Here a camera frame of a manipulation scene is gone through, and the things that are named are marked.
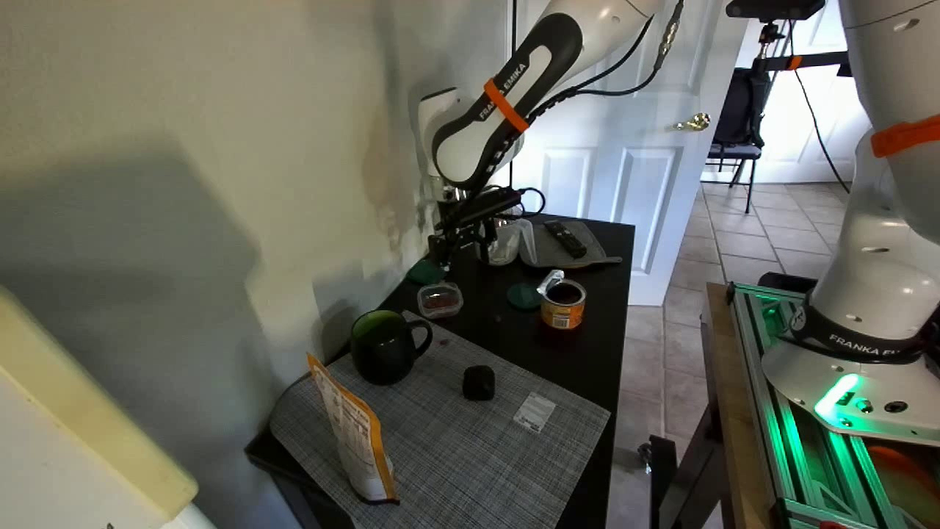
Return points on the round dark green lid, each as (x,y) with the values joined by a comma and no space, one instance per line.
(520,295)

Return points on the grey quilted pot holder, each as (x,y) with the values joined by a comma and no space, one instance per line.
(592,249)

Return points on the orange and white snack pouch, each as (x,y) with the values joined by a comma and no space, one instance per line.
(354,435)

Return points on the white cabinet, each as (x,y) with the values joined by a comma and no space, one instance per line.
(77,429)

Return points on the black remote control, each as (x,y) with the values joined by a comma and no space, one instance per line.
(566,238)

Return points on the black folding chair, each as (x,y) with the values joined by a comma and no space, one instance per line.
(742,107)

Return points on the white label tag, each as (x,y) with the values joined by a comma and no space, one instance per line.
(535,413)

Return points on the wooden robot stand with rail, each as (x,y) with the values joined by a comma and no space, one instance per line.
(782,442)

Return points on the white panel door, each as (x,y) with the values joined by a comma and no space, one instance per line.
(627,176)

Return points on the black camera tripod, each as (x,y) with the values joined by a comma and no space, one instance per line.
(782,10)

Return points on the small black rounded block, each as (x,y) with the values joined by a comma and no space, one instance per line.
(479,382)

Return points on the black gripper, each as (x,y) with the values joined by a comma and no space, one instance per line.
(476,208)

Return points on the dark green mug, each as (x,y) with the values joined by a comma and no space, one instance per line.
(382,348)

